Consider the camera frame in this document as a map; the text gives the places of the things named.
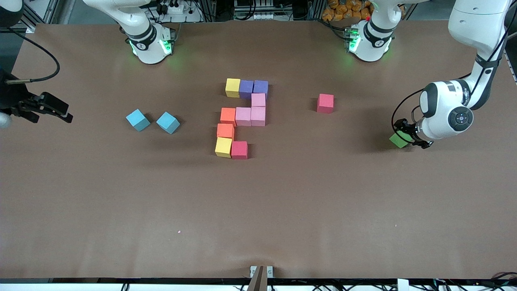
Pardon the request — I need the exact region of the green foam block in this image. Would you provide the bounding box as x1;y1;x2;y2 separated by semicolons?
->
389;130;412;149

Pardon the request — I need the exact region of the red foam block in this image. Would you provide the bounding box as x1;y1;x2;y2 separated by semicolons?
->
317;93;335;114
231;141;248;160

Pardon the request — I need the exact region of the orange foam block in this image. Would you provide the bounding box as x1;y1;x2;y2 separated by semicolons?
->
217;123;235;140
220;108;237;127

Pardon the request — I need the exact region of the yellow foam block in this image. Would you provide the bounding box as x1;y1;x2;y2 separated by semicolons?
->
215;137;233;158
225;78;242;98

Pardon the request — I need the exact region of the blue foam block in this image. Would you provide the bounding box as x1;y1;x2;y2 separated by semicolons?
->
156;112;181;135
126;109;151;132

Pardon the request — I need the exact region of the bag of orange items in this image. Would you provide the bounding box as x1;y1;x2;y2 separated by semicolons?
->
322;0;374;21

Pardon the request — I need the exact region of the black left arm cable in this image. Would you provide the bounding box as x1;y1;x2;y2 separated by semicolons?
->
391;12;511;132

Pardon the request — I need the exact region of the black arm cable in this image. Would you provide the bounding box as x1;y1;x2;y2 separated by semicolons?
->
391;12;511;132
6;27;61;84

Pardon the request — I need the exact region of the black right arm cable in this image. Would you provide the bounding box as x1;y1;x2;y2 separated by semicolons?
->
6;27;61;84

